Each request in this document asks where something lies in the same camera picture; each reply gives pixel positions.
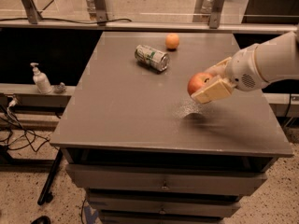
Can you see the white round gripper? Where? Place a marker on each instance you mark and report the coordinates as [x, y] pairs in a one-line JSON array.
[[242, 67]]

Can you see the red yellow apple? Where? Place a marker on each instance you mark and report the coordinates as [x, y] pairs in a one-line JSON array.
[[197, 82]]

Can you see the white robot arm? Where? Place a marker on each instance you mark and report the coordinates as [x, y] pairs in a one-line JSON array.
[[278, 58]]

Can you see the green white 7up can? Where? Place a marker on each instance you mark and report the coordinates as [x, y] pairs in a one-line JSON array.
[[152, 57]]

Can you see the orange fruit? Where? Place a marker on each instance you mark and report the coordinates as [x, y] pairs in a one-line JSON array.
[[172, 41]]

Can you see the grey drawer cabinet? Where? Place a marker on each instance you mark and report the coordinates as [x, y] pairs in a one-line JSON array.
[[124, 114]]

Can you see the top grey drawer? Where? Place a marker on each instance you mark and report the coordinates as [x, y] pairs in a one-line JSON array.
[[165, 180]]

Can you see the grey drawer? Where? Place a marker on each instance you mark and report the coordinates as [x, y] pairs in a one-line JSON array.
[[165, 180], [162, 205]]

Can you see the small grey metal object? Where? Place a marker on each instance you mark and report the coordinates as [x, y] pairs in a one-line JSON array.
[[61, 88]]

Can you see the white pump soap bottle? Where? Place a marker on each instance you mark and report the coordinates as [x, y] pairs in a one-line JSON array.
[[41, 80]]

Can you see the black leaning bar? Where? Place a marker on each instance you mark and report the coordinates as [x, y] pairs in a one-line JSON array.
[[45, 193]]

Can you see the right metal bracket post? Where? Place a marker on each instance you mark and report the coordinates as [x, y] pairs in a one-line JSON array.
[[215, 14]]

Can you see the metal bracket post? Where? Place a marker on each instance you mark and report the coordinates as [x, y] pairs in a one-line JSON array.
[[32, 14], [215, 14], [100, 10]]

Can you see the middle metal bracket post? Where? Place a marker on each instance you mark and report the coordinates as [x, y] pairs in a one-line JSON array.
[[100, 10]]

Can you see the left metal bracket post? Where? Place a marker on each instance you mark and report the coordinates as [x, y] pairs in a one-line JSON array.
[[32, 14]]

